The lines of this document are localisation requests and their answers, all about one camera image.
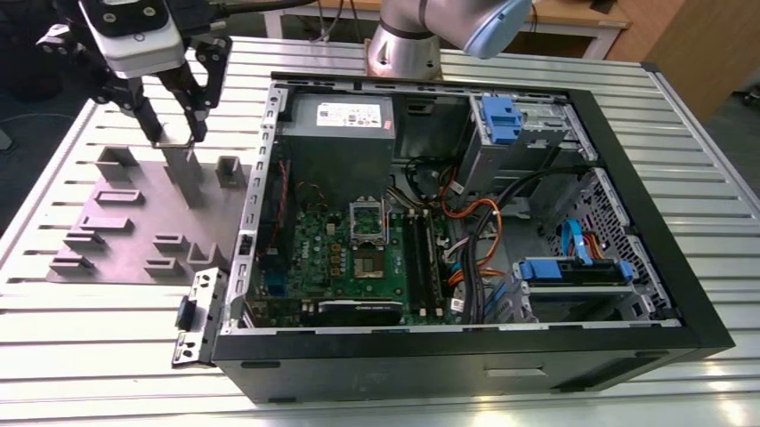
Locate thin red wire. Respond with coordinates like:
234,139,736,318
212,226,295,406
276,158,294,255

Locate black open PC case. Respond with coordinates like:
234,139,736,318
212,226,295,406
210,69,737,405

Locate orange red wire bundle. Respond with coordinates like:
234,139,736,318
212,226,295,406
439,198,505,288

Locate black camera cable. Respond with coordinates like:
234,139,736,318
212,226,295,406
207,0,326,14

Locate hard disk in blue carrier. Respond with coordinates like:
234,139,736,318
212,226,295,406
513,257,636,286

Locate empty grey RAM slot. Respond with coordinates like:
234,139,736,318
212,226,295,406
405,211,418,315
415,211,431,315

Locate white wrist camera black face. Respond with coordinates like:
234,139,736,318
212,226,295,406
80,0,184,80

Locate metal socket cover frame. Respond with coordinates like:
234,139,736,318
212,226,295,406
347,195,391,248

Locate grey parts rack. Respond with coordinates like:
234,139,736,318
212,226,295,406
47,145,251,286

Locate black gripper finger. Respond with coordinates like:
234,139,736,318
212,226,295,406
88,76,165,144
161,36,234,144

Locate green motherboard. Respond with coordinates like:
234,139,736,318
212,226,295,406
243,195,455,328

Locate grey perforated disk bay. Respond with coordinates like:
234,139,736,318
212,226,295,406
509,167,682,328

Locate CPU socket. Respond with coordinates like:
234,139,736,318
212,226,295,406
352,249,389,280

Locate grey metal slot bracket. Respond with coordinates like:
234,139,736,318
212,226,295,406
169,266,230,369

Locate grey power supply box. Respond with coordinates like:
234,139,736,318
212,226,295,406
276,92,398,201

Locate blue flat wire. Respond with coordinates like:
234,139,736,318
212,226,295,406
559,219,596,268

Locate blue video port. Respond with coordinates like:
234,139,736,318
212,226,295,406
176,298,196,331

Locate black chair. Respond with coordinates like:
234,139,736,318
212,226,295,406
0,0,68,101

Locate brown wooden cabinet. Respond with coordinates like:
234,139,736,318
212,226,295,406
610,0,760,121

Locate thin metal locking lever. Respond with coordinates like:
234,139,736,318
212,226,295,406
383,195,395,250

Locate yellow black wire bundle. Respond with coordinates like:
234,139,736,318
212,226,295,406
383,185,430,211

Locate thick black power cable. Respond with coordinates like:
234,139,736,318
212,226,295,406
459,164,594,324

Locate blue plastic drive latch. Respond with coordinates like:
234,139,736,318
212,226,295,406
482,95,525,146

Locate black graphics card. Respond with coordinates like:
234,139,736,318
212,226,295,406
299,296,410,326

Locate silver metal drive cage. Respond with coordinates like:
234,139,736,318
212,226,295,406
466,92,598,197

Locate multicoloured fan wire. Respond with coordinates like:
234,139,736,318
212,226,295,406
294,180,328,210

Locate purple white wire bundle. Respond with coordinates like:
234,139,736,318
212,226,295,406
442,238,471,262

